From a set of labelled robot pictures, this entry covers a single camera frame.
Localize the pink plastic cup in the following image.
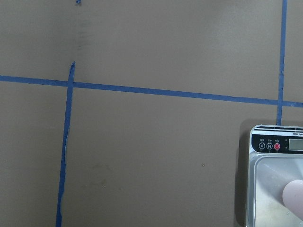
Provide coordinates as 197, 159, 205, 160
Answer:
282, 180, 303, 220

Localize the silver digital kitchen scale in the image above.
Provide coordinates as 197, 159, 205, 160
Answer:
245, 125, 303, 227

